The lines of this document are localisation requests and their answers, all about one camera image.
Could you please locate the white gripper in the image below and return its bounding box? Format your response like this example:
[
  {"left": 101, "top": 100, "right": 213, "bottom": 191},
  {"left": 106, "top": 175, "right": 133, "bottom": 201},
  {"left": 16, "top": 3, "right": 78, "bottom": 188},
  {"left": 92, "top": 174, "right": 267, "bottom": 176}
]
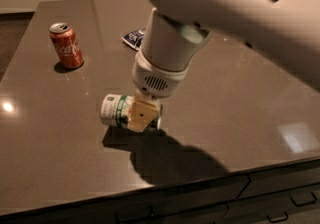
[{"left": 128, "top": 48, "right": 189, "bottom": 132}]

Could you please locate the white green 7up can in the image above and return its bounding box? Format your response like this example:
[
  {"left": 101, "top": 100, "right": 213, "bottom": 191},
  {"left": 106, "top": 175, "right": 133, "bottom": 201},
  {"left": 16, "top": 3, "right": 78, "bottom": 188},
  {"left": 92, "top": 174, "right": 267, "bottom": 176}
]
[{"left": 99, "top": 93, "right": 164, "bottom": 132}]

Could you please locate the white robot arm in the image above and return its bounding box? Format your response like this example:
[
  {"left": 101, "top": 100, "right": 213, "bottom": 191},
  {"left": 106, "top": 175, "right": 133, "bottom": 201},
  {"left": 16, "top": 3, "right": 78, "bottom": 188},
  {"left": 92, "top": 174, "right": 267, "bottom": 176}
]
[{"left": 128, "top": 0, "right": 320, "bottom": 132}]

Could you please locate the red Coca-Cola can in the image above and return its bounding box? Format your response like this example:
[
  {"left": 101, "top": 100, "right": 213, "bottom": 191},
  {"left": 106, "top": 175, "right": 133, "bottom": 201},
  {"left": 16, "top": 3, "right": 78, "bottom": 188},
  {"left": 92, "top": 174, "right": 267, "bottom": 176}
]
[{"left": 49, "top": 22, "right": 84, "bottom": 69}]

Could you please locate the blue white snack bag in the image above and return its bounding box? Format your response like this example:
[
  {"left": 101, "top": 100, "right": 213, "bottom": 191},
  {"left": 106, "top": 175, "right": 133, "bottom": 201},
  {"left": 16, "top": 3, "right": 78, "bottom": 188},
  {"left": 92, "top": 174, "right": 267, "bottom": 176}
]
[{"left": 122, "top": 28, "right": 146, "bottom": 51}]

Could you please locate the dark cabinet drawer front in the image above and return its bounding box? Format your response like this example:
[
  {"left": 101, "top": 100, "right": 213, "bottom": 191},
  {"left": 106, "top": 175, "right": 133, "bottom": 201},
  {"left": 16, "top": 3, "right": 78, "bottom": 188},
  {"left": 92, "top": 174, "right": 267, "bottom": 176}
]
[{"left": 240, "top": 165, "right": 320, "bottom": 198}]

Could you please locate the black drawer handle left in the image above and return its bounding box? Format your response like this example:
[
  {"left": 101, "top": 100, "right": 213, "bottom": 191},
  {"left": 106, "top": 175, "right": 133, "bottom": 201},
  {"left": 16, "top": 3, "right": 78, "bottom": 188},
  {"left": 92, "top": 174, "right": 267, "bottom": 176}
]
[{"left": 115, "top": 204, "right": 154, "bottom": 224}]

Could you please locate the black drawer handle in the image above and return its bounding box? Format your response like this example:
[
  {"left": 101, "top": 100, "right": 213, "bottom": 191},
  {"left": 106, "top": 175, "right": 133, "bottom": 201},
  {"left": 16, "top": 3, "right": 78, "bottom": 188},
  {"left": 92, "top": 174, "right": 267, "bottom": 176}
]
[
  {"left": 290, "top": 192, "right": 318, "bottom": 207},
  {"left": 115, "top": 204, "right": 154, "bottom": 224},
  {"left": 266, "top": 212, "right": 289, "bottom": 224}
]

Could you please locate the black drawer handle lower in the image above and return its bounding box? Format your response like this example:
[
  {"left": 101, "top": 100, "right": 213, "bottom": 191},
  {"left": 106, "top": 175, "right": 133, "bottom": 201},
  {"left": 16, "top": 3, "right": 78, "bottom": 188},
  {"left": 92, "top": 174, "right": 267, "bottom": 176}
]
[{"left": 266, "top": 212, "right": 289, "bottom": 224}]

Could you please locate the black drawer handle right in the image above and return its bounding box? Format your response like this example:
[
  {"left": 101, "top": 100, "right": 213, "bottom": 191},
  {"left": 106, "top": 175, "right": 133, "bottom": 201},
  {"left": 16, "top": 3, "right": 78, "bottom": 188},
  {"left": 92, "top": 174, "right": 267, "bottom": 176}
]
[{"left": 290, "top": 192, "right": 318, "bottom": 207}]

